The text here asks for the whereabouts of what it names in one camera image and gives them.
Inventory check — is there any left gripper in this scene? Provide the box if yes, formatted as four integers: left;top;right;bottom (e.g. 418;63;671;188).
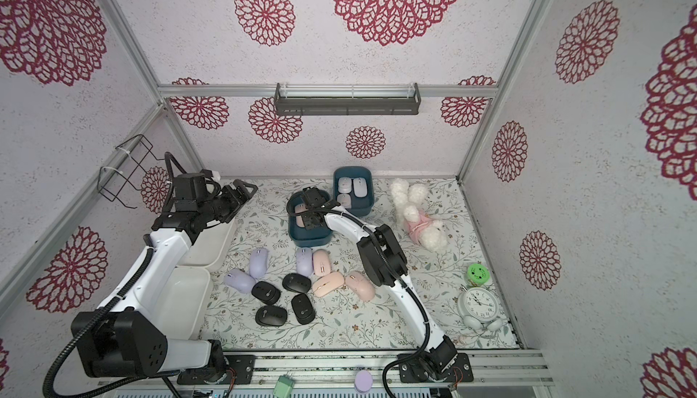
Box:
199;178;258;225

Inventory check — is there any white mouse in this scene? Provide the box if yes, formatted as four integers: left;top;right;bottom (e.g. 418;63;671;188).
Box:
337;194;352;209
353;178;368;198
337;176;353;194

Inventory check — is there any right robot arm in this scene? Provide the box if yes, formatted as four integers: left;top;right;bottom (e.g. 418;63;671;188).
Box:
286;187;458;381

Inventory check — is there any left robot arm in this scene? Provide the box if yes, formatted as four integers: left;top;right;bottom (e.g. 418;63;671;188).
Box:
42;152;259;397

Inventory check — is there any purple mouse centre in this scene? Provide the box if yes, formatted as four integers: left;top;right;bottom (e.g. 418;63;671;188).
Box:
295;247;314;277

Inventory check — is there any white tray rear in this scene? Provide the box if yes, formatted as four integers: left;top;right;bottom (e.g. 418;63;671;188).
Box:
178;219;238;273

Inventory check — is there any white tray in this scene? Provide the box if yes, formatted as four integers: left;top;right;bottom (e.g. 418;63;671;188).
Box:
178;219;238;273
151;267;212;340

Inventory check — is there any purple mouse upright left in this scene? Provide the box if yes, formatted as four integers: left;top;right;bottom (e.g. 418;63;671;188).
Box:
249;247;270;280

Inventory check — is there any black mouse upper right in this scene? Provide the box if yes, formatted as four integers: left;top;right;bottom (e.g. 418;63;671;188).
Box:
282;273;312;294

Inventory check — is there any black mouse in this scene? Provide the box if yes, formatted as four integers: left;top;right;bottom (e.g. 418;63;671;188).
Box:
255;305;288;327
282;273;312;294
250;281;281;305
292;294;316;325

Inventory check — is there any purple mouse lower left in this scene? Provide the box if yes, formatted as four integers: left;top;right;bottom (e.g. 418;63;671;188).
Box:
223;268;257;294

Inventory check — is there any white plush toy pink dress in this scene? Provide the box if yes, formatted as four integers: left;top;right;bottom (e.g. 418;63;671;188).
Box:
390;178;448;253

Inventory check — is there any black mouse upper left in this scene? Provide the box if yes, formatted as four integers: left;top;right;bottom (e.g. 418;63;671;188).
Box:
250;281;281;305

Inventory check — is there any black mouse lower right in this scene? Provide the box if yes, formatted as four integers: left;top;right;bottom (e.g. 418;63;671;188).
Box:
292;294;316;325

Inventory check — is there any black mouse lower left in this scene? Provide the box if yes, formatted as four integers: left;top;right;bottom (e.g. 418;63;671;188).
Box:
255;305;288;327

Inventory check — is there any white tray front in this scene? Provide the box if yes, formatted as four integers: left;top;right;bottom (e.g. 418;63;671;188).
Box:
151;267;212;340

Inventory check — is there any green round toy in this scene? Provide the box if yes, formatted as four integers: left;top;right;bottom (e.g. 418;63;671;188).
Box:
466;263;491;287

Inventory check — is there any purple round cap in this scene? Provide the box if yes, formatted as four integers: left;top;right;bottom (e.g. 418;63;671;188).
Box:
354;370;374;394

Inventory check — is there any green connector block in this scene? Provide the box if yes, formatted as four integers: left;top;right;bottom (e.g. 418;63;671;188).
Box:
273;375;295;398

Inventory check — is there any white alarm clock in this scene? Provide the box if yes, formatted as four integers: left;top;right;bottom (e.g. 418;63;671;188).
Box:
457;287;505;332

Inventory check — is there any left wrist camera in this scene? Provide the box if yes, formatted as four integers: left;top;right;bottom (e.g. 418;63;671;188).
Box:
201;169;221;182

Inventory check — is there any dark wall shelf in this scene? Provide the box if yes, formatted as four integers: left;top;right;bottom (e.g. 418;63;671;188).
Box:
272;83;422;117

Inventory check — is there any black wire wall rack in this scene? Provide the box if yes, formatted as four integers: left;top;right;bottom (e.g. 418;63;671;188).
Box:
96;134;163;209

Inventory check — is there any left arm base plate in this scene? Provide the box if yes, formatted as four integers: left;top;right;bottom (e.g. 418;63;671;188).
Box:
176;354;256;385

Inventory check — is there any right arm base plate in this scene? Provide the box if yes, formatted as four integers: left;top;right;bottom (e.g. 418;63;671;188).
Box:
397;352;474;383

